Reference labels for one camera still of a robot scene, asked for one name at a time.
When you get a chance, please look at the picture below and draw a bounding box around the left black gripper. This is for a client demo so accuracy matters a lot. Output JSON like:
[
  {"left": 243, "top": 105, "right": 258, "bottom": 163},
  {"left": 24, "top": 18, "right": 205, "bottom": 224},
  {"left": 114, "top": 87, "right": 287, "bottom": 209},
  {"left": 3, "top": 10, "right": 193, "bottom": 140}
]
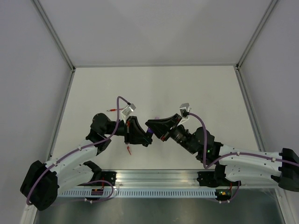
[{"left": 104, "top": 115, "right": 152, "bottom": 144}]

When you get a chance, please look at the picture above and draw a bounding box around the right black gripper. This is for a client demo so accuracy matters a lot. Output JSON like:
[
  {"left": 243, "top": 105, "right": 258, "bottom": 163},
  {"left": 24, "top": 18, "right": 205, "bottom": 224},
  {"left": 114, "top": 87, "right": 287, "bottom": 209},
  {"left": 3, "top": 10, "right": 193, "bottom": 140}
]
[{"left": 144, "top": 115, "right": 196, "bottom": 156}]

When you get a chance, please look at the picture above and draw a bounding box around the black purple highlighter pen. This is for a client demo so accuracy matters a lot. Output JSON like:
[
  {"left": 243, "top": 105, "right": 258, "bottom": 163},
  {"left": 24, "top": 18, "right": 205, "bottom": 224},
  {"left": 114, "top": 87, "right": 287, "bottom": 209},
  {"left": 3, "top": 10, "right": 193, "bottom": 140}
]
[{"left": 146, "top": 133, "right": 153, "bottom": 144}]

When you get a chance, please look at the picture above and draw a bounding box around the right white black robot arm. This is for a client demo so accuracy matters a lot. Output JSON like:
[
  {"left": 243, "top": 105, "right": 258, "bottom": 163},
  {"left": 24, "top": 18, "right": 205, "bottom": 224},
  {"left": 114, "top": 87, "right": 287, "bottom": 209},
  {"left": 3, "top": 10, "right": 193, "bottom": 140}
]
[{"left": 145, "top": 114, "right": 299, "bottom": 192}]

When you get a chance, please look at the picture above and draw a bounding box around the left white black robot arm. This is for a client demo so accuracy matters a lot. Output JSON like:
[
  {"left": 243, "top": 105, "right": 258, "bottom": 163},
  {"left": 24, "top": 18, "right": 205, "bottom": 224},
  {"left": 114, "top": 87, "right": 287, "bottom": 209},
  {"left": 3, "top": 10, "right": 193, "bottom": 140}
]
[{"left": 20, "top": 113, "right": 153, "bottom": 211}]

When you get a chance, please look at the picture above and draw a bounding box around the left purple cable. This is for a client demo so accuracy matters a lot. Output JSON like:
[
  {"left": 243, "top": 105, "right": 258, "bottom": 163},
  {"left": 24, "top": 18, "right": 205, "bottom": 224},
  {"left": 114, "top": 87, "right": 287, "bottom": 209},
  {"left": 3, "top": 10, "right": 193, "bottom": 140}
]
[{"left": 26, "top": 96, "right": 131, "bottom": 206}]

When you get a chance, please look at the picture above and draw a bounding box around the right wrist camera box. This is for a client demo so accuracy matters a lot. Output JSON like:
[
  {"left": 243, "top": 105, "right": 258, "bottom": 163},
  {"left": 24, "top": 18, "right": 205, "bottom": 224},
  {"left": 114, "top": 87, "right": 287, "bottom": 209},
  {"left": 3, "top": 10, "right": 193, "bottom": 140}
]
[{"left": 179, "top": 103, "right": 191, "bottom": 118}]

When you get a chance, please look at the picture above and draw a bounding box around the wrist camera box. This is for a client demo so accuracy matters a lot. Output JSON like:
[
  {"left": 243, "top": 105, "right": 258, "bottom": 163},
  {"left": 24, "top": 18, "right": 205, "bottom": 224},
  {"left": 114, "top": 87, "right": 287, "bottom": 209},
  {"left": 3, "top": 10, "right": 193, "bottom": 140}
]
[
  {"left": 121, "top": 103, "right": 136, "bottom": 122},
  {"left": 179, "top": 103, "right": 191, "bottom": 118}
]

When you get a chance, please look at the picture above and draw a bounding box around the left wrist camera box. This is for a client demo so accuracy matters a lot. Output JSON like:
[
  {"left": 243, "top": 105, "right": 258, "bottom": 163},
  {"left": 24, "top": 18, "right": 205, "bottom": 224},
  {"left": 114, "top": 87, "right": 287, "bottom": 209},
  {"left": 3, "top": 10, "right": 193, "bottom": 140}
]
[{"left": 121, "top": 103, "right": 136, "bottom": 122}]

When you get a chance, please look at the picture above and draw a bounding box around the aluminium front rail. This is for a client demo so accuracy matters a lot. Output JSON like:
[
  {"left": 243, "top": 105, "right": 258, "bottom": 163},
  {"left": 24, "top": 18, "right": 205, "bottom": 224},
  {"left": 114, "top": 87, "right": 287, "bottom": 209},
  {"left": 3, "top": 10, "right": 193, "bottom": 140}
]
[{"left": 46, "top": 169, "right": 281, "bottom": 189}]

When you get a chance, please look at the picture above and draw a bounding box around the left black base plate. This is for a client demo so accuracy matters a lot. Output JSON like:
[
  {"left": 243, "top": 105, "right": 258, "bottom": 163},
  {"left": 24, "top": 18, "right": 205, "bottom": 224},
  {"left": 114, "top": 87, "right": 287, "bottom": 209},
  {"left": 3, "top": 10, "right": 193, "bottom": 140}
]
[{"left": 93, "top": 171, "right": 117, "bottom": 188}]

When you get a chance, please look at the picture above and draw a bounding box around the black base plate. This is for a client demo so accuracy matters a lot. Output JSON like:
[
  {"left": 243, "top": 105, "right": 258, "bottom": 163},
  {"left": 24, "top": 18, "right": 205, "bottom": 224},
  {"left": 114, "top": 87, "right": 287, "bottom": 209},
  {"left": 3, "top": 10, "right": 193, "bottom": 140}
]
[
  {"left": 93, "top": 171, "right": 117, "bottom": 188},
  {"left": 197, "top": 171, "right": 238, "bottom": 188}
]

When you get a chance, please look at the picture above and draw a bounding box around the white slotted cable duct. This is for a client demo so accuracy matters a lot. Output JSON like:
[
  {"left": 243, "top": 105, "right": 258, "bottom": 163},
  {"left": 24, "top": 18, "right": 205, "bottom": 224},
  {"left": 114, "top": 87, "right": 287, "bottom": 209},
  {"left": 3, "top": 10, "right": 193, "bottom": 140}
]
[{"left": 59, "top": 188, "right": 216, "bottom": 198}]

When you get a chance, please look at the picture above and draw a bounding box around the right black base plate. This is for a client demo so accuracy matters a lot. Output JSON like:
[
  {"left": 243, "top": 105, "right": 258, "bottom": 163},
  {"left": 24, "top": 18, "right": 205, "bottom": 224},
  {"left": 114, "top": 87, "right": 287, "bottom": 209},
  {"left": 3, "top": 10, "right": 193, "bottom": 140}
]
[{"left": 197, "top": 171, "right": 238, "bottom": 188}]

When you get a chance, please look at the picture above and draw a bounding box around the right aluminium frame post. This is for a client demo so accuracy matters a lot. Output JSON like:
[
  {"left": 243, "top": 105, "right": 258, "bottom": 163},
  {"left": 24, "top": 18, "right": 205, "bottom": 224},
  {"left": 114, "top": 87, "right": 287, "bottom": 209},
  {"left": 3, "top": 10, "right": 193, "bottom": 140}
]
[{"left": 235, "top": 0, "right": 280, "bottom": 70}]

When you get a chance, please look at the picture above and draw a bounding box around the aluminium frame post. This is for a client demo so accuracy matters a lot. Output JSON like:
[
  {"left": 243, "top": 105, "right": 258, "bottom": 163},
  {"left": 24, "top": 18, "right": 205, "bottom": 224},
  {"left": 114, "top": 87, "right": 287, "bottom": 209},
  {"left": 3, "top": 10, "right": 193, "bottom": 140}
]
[
  {"left": 235, "top": 0, "right": 280, "bottom": 70},
  {"left": 31, "top": 0, "right": 76, "bottom": 72}
]

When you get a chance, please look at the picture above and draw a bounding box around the left aluminium frame post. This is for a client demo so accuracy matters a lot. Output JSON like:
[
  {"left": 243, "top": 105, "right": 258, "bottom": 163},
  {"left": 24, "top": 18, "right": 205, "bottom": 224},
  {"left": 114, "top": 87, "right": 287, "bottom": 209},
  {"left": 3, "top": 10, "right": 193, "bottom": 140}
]
[{"left": 31, "top": 0, "right": 76, "bottom": 72}]

